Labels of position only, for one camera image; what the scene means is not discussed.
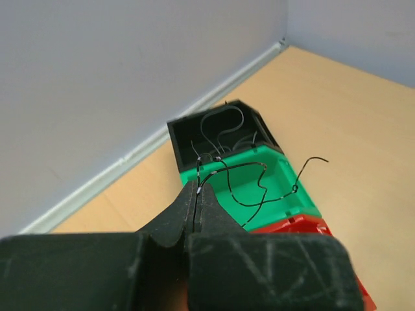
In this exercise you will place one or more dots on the green plastic bin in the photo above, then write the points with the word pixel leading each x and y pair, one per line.
pixel 256 187

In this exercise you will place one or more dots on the black plastic bin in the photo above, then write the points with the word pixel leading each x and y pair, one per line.
pixel 225 130

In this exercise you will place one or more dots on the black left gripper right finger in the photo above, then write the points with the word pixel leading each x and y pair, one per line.
pixel 211 217

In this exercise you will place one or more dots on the red plastic bin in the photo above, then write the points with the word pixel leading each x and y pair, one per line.
pixel 320 276

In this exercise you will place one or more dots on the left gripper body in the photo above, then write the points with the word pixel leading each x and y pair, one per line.
pixel 129 271

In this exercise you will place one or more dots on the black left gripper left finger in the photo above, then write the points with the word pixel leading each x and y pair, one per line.
pixel 173 226

